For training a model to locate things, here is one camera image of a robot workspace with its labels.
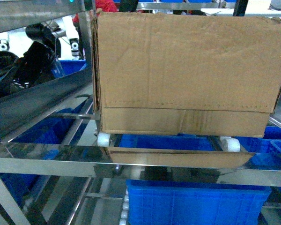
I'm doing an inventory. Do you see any large cardboard box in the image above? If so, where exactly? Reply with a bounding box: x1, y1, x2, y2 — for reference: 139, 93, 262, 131
92, 12, 281, 137

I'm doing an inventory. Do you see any stainless steel roller shelf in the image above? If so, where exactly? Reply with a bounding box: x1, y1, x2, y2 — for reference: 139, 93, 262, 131
0, 0, 281, 225

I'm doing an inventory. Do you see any blue plastic bin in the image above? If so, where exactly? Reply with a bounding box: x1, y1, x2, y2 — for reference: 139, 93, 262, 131
126, 180, 271, 225
118, 134, 214, 151
236, 126, 281, 166

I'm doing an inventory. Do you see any white roller wheel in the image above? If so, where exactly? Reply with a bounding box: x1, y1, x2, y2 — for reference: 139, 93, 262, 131
97, 132, 111, 147
221, 138, 241, 152

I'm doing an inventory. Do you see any white humanoid robot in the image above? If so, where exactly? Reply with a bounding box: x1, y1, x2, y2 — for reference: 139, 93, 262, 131
0, 16, 81, 60

